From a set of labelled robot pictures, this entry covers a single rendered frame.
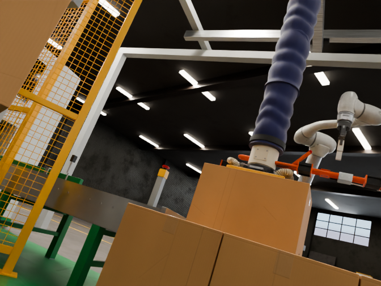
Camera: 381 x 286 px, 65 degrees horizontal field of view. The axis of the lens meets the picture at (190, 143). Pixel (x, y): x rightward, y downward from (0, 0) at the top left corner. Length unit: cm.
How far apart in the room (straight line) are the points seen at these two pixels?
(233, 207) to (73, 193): 98
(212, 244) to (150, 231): 24
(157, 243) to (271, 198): 75
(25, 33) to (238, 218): 127
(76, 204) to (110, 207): 25
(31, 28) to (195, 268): 83
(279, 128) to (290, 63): 47
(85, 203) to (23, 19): 129
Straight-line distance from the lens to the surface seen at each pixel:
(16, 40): 84
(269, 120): 193
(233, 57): 456
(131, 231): 118
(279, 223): 162
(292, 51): 220
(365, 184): 188
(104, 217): 182
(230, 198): 169
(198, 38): 443
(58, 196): 208
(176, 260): 108
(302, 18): 239
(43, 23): 87
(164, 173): 266
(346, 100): 205
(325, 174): 186
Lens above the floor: 47
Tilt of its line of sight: 18 degrees up
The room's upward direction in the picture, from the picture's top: 19 degrees clockwise
